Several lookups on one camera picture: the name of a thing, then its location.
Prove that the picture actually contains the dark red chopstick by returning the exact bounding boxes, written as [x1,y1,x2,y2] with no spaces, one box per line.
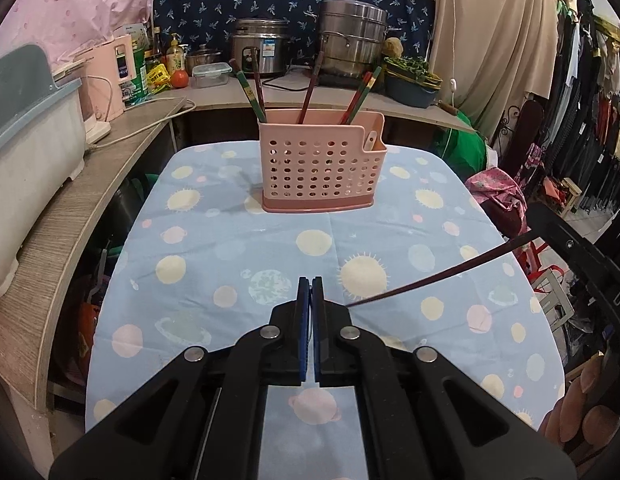
[347,230,537,308]
[250,47,266,120]

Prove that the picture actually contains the person's right hand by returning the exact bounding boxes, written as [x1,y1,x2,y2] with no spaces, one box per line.
[538,354,620,464]

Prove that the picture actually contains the blue planet-print tablecloth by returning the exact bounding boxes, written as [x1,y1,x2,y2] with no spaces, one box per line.
[84,140,566,480]

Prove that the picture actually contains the pink perforated utensil basket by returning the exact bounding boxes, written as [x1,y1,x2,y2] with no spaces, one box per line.
[259,108,387,214]

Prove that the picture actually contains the pink floral cloth bundle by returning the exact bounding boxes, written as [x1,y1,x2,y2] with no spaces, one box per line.
[465,167,527,238]

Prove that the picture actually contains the brown chopstick in basket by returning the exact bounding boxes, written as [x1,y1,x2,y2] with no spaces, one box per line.
[296,50,324,125]

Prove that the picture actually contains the green plastic bag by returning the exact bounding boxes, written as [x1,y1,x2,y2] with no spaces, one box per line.
[430,128,488,182]

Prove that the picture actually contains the red-green chopstick in basket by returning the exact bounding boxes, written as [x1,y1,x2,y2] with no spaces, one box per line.
[339,65,383,125]

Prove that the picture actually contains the clear food container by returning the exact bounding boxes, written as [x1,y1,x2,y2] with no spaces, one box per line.
[190,62,232,89]

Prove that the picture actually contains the blue basin with greens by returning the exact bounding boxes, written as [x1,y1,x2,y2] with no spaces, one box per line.
[384,56,442,108]

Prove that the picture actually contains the green-tipped chopstick in basket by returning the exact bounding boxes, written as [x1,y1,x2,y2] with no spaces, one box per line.
[229,58,267,122]

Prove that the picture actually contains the dark red chopstick in basket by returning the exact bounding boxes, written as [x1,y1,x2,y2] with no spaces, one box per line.
[250,47,266,120]

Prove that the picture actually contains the red tomato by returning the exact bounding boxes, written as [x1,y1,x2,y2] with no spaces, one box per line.
[170,70,188,89]

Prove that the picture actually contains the silver rice cooker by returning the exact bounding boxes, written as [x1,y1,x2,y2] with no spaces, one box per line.
[231,18,290,76]

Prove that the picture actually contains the beige curtain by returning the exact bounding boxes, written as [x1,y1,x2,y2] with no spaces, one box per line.
[428,0,557,138]

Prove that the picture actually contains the stainless steel steamer pot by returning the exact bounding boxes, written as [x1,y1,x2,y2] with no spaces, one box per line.
[319,0,388,78]

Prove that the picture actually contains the yellow dish soap bottle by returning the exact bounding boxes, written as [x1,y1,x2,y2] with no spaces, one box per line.
[166,34,185,76]

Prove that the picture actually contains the wooden counter shelf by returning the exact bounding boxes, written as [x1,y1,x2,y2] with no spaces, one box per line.
[0,66,476,411]

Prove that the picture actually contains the pink electric kettle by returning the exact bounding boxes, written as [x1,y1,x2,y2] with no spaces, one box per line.
[79,35,136,122]

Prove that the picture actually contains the navy floral backsplash cloth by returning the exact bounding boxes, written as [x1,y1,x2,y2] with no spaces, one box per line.
[153,0,436,64]

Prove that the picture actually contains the white dish drainer box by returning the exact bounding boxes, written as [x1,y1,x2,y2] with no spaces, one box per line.
[0,44,86,297]

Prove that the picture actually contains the pink dotted curtain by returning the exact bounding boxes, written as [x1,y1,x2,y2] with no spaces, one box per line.
[0,0,150,66]

